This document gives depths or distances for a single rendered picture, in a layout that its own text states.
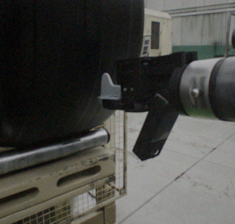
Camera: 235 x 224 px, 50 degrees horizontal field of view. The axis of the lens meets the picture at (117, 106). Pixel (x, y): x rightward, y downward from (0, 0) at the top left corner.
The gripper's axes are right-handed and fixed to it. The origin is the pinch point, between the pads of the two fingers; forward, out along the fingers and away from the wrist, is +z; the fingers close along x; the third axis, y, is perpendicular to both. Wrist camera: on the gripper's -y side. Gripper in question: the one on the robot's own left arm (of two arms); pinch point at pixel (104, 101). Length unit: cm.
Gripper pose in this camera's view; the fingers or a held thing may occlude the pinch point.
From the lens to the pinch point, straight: 48.7
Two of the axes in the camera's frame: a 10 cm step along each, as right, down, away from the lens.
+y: -0.8, -9.9, -1.2
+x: -7.7, 1.4, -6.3
